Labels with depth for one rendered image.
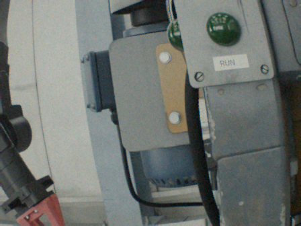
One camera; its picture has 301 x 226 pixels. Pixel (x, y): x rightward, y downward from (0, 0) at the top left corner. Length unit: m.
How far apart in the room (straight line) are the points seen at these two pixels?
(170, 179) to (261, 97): 0.48
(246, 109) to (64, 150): 5.68
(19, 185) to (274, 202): 0.36
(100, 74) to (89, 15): 4.61
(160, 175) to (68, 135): 5.17
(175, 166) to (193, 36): 0.51
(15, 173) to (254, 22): 0.41
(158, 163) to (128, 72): 0.14
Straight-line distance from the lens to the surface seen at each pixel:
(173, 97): 1.00
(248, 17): 0.55
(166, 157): 1.05
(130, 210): 5.68
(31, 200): 0.80
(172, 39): 0.57
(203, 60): 0.55
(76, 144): 6.20
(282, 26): 0.60
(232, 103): 0.60
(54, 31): 6.24
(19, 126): 0.91
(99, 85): 1.04
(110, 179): 5.67
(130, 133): 1.03
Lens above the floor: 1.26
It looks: 3 degrees down
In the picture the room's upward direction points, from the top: 9 degrees counter-clockwise
